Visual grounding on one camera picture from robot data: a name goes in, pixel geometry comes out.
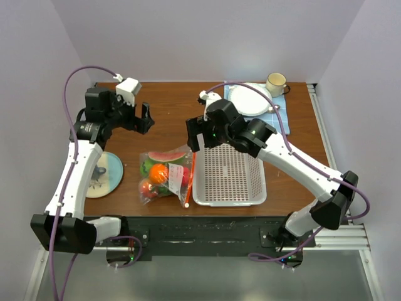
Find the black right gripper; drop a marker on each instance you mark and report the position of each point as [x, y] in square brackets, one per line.
[195, 126]

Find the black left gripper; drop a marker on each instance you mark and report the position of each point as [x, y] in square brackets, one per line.
[140, 125]

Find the clear orange zip top bag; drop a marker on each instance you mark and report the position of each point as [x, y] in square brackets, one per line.
[175, 177]

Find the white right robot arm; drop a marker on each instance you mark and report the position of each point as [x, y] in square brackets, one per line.
[333, 190]

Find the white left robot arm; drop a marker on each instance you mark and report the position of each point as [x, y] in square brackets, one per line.
[61, 227]

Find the fake watermelon slice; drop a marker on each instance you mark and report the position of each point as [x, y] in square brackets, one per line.
[166, 157]

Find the fake red apple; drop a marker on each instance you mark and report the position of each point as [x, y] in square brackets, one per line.
[185, 177]

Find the fake green watermelon ball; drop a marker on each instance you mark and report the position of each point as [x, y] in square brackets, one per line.
[145, 167]

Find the fake orange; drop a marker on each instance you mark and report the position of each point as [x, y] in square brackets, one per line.
[159, 174]

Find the fake tomato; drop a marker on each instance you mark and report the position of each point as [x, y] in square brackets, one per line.
[147, 189]

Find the fake green pepper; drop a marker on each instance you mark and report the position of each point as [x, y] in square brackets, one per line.
[162, 191]

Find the white perforated plastic basket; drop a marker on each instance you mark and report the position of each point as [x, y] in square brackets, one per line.
[224, 177]

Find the white round plate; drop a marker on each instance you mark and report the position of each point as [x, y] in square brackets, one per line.
[247, 102]

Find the blue beige round plate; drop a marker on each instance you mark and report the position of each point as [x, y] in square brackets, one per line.
[106, 176]

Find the metal spoon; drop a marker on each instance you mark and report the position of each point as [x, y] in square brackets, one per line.
[273, 109]

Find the cream enamel mug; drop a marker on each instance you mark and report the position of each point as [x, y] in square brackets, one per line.
[277, 85]

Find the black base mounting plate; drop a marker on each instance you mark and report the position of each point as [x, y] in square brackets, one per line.
[238, 236]

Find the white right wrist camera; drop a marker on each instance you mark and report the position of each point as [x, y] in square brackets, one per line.
[206, 99]

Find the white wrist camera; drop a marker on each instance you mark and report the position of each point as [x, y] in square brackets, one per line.
[206, 99]
[128, 89]

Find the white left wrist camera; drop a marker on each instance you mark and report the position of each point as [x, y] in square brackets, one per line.
[128, 89]

